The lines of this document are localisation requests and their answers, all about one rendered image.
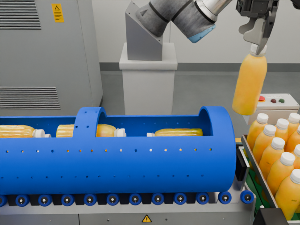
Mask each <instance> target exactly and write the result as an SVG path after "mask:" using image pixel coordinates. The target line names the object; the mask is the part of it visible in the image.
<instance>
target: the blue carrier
mask: <svg viewBox="0 0 300 225"><path fill-rule="evenodd" d="M72 124H74V129H73V136H72V137H56V131H57V128H58V126H59V125H72ZM98 124H107V125H112V126H114V127H115V128H116V129H118V128H119V129H125V133H126V137H96V132H97V125H98ZM0 125H27V126H31V127H33V128H34V129H43V130H44V132H45V134H50V135H51V137H18V138H0V195H25V194H98V193H171V192H226V191H228V190H229V189H230V187H231V186H232V183H233V180H234V176H235V170H236V141H235V134H234V129H233V124H232V121H231V118H230V115H229V113H228V112H227V110H226V109H225V108H224V107H222V106H202V107H201V108H200V111H199V114H198V115H109V116H107V115H106V111H105V109H104V108H103V107H82V108H81V109H80V110H79V112H78V114H77V115H76V116H5V117H0ZM180 128H190V129H192V128H201V129H202V131H203V136H156V137H147V133H155V132H156V131H158V130H160V129H180ZM210 148H211V150H209V149H210ZM120 149H122V151H120ZM150 149H152V151H150ZM165 149H167V151H165ZM180 149H182V150H181V151H180ZM195 149H196V151H195ZM67 150H69V152H68V151H67ZM80 150H81V152H80ZM91 150H93V151H92V152H91ZM105 150H107V152H106V151H105ZM7 151H8V152H7ZM22 151H24V152H22ZM38 151H39V152H38Z"/></svg>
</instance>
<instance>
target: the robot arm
mask: <svg viewBox="0 0 300 225"><path fill-rule="evenodd" d="M231 1H232V0H196V1H194V0H150V2H149V3H148V4H146V5H144V6H143V7H141V8H139V9H138V10H137V11H136V16H137V18H138V20H139V21H140V22H141V23H142V24H143V25H144V27H145V28H147V29H148V30H149V31H150V32H151V33H152V34H154V35H155V36H158V37H160V36H162V35H163V33H164V31H165V29H166V26H167V24H168V23H169V22H170V21H172V22H173V23H174V24H175V25H176V26H177V28H178V29H179V30H180V31H181V32H182V33H183V34H184V35H185V36H186V37H187V39H189V40H190V41H191V42H192V43H197V42H198V41H199V40H200V39H202V38H203V37H204V36H206V35H207V34H208V33H209V32H211V31H212V30H213V29H214V28H215V27H216V25H215V22H216V21H217V17H218V14H219V13H220V12H221V11H222V10H223V9H224V8H225V7H226V6H227V5H228V4H229V3H230V2H231ZM290 1H291V2H292V4H293V7H294V8H295V9H298V10H300V0H290ZM278 6H279V0H237V4H236V10H237V11H238V12H239V13H240V15H241V16H242V17H248V18H250V20H249V22H248V23H247V24H244V25H241V26H240V27H239V29H238V31H239V33H241V34H243V39H244V40H245V41H247V42H250V43H253V44H256V45H258V46H257V49H256V54H255V55H259V54H260V53H261V51H262V50H263V49H264V47H265V45H266V43H267V41H268V38H269V37H270V34H271V32H272V29H273V26H274V23H275V18H276V12H277V10H278Z"/></svg>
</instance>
